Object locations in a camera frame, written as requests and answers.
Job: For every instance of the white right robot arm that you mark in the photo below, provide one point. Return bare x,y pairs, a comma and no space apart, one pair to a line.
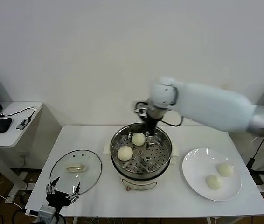
204,102

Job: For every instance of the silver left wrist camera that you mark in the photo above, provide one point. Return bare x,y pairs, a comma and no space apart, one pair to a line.
46,212

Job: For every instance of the stainless steel steamer basket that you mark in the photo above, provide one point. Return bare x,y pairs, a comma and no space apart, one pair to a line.
162,144

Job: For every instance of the cream electric cooker base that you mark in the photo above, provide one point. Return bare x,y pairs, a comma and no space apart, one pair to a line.
141,184

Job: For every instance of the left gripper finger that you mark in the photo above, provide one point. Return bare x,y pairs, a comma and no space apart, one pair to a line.
75,195
50,188

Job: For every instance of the round glass pot lid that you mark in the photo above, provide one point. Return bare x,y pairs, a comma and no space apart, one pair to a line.
87,163

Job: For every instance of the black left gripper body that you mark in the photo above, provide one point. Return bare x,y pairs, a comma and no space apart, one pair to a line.
58,199

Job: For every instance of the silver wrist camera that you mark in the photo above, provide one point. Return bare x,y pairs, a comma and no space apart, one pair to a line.
141,109
46,212

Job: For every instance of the grey usb hub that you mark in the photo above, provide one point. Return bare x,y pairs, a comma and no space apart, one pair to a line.
22,124

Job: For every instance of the white steamed baozi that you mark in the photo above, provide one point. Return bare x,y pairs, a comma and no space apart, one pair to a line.
138,139
213,181
225,169
125,153

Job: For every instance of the black computer mouse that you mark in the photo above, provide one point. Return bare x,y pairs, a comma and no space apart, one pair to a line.
3,125

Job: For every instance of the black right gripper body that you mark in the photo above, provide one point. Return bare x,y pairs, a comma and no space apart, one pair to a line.
150,124

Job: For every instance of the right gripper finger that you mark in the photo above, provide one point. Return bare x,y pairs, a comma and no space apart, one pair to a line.
154,135
148,141

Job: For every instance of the white round plate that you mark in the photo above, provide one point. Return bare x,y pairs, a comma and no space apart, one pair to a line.
204,163

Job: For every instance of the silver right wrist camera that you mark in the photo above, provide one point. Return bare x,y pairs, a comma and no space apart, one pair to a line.
141,109

